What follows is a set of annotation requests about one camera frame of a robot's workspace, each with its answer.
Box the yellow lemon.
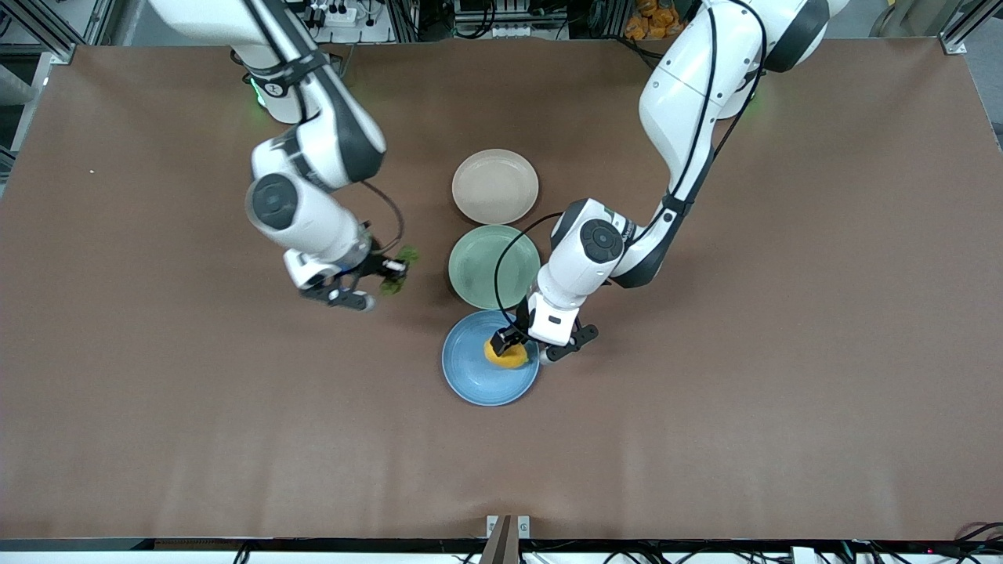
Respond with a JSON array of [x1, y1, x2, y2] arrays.
[[483, 339, 530, 369]]

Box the green lettuce leaf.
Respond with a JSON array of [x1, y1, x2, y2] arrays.
[[379, 245, 420, 297]]

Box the blue round plate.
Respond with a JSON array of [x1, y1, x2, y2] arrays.
[[441, 309, 541, 407]]

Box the green round plate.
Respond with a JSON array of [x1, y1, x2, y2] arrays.
[[447, 224, 542, 311]]

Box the beige round plate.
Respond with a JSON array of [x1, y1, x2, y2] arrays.
[[451, 148, 540, 226]]

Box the white power strip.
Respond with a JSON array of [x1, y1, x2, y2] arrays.
[[302, 0, 371, 29]]

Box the orange bagged items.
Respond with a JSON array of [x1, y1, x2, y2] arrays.
[[625, 0, 692, 42]]

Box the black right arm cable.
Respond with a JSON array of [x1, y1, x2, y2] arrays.
[[243, 0, 407, 258]]

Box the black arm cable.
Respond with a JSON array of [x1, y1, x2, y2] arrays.
[[243, 0, 407, 258], [493, 0, 767, 334]]

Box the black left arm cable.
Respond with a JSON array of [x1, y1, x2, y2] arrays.
[[493, 0, 767, 334]]

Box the metal table edge bracket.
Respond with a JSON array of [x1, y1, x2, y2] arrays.
[[486, 514, 531, 564]]

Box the aluminium frame profile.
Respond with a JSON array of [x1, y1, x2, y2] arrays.
[[939, 0, 1003, 56], [0, 0, 79, 65]]

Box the black cable bundle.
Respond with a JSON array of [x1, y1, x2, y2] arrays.
[[952, 520, 1003, 564]]

